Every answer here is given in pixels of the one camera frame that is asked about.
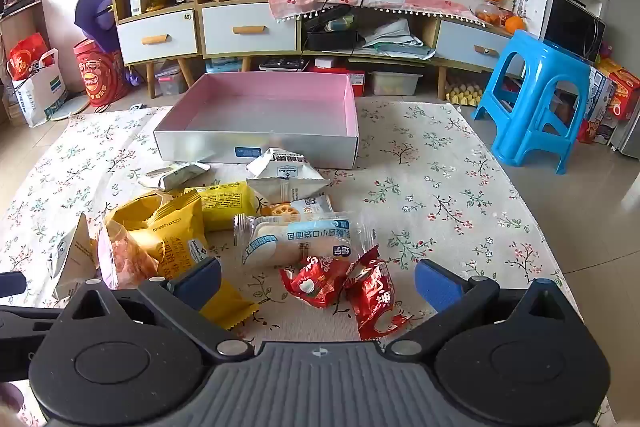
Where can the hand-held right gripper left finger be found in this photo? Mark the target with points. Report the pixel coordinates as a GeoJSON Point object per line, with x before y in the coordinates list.
{"type": "Point", "coordinates": [195, 281]}

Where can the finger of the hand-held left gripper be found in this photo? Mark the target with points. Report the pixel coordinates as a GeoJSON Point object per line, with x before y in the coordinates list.
{"type": "Point", "coordinates": [12, 284]}

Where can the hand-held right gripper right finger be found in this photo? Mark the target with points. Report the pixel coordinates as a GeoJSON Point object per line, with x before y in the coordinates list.
{"type": "Point", "coordinates": [440, 283]}

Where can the long yellow snack packet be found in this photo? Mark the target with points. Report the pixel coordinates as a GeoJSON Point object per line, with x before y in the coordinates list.
{"type": "Point", "coordinates": [175, 242]}

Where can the white green triangular snack packet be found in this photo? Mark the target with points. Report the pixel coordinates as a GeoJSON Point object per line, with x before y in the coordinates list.
{"type": "Point", "coordinates": [72, 262]}

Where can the clear pink cake packet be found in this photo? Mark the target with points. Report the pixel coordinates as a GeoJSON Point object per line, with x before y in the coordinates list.
{"type": "Point", "coordinates": [127, 257]}

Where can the yellow square snack packet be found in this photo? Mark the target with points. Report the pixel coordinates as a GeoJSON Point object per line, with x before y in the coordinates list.
{"type": "Point", "coordinates": [220, 207]}

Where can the small white green snack packet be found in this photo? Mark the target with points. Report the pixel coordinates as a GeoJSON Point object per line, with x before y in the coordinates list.
{"type": "Point", "coordinates": [175, 176]}

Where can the long white bread packet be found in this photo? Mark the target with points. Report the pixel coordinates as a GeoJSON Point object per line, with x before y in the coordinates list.
{"type": "Point", "coordinates": [300, 239]}

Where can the orange cracker packet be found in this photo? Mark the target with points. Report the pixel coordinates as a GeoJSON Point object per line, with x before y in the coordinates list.
{"type": "Point", "coordinates": [300, 208]}

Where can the pink cardboard box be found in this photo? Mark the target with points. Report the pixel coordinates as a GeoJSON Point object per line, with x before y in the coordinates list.
{"type": "Point", "coordinates": [210, 147]}

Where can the floral tablecloth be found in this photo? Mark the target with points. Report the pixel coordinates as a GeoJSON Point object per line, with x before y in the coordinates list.
{"type": "Point", "coordinates": [450, 187]}

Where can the white shopping bag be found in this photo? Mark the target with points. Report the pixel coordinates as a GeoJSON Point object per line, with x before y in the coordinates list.
{"type": "Point", "coordinates": [40, 99]}

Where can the yellow egg tray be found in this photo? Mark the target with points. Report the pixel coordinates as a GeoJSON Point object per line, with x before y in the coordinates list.
{"type": "Point", "coordinates": [462, 96]}

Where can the clear plastic bin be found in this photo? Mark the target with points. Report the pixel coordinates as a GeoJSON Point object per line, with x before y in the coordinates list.
{"type": "Point", "coordinates": [170, 82]}

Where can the clear plastic storage box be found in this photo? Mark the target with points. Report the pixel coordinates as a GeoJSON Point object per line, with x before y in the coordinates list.
{"type": "Point", "coordinates": [395, 84]}

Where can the blue lidded plastic bin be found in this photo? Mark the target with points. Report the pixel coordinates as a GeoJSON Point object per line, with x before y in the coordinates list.
{"type": "Point", "coordinates": [225, 67]}

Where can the red box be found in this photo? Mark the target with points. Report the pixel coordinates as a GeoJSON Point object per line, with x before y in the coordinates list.
{"type": "Point", "coordinates": [355, 79]}

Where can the red printed barrel bag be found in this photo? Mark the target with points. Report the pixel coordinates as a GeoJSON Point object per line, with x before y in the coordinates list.
{"type": "Point", "coordinates": [100, 77]}

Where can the red gift bag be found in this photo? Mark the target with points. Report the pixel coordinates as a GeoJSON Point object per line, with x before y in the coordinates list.
{"type": "Point", "coordinates": [25, 54]}

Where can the black flat scale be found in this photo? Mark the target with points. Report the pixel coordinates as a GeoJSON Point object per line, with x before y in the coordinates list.
{"type": "Point", "coordinates": [282, 65]}

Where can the white drawer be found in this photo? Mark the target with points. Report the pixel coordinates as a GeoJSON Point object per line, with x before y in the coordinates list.
{"type": "Point", "coordinates": [155, 39]}
{"type": "Point", "coordinates": [250, 29]}
{"type": "Point", "coordinates": [470, 44]}

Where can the blue plastic stool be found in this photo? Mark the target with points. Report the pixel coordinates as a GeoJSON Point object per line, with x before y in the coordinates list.
{"type": "Point", "coordinates": [530, 57]}

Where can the wooden TV cabinet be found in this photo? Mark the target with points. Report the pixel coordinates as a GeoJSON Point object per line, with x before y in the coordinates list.
{"type": "Point", "coordinates": [430, 37]}

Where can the folded white papers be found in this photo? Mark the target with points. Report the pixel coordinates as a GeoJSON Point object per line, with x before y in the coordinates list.
{"type": "Point", "coordinates": [395, 39]}

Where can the black storage box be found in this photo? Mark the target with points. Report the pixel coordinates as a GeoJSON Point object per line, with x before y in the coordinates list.
{"type": "Point", "coordinates": [332, 42]}

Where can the red orange carton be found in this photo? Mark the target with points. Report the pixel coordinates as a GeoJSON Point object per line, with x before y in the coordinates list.
{"type": "Point", "coordinates": [620, 89]}

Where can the purple hat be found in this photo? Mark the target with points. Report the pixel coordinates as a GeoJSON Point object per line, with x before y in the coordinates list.
{"type": "Point", "coordinates": [95, 17]}

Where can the white microwave oven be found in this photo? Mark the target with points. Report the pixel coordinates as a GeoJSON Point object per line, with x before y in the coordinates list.
{"type": "Point", "coordinates": [570, 27]}

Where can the black pouch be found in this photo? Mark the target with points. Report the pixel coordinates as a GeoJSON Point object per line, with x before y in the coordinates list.
{"type": "Point", "coordinates": [325, 18]}

